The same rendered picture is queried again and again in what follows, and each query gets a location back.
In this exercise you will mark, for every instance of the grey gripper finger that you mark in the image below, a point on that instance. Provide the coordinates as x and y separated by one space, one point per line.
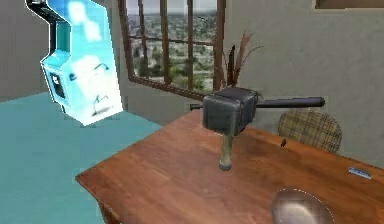
196 107

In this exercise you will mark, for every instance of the cyan arcade machine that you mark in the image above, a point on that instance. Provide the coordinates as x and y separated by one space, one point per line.
87 83

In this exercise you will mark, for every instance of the reddish dried house plant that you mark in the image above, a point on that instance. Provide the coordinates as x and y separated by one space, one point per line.
231 68

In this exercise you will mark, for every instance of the dark grey mallet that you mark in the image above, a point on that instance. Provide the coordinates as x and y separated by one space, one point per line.
226 111

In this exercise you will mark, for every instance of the brown framed wall picture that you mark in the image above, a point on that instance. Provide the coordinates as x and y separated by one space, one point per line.
350 3

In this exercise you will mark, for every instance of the woven wicker chair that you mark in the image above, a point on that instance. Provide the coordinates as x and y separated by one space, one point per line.
311 128

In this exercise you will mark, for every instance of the brown framed window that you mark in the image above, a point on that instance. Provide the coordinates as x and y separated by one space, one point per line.
165 40

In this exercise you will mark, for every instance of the small blue white card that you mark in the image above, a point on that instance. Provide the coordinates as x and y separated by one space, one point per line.
359 172

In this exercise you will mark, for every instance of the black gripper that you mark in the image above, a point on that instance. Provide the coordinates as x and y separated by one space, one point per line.
293 102

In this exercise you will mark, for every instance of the grey round bowl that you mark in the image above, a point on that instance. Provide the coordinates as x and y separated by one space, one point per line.
300 208

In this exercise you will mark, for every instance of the brown wooden table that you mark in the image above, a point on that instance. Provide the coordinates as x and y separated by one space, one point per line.
166 173

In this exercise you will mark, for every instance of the small black object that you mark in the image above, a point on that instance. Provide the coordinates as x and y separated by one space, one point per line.
283 143

